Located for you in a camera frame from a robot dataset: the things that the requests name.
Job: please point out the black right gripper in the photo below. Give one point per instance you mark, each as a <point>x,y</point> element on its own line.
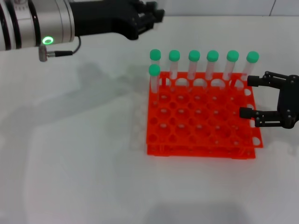
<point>288,102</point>

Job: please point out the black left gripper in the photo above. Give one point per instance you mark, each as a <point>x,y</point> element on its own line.
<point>102,17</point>

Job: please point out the clear green-capped test tube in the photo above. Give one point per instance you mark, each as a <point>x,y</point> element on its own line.
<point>154,69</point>
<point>155,54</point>
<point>252,57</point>
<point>174,55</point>
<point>212,56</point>
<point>232,56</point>
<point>194,55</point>

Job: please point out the orange test tube rack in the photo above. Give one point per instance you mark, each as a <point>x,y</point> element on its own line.
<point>198,112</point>

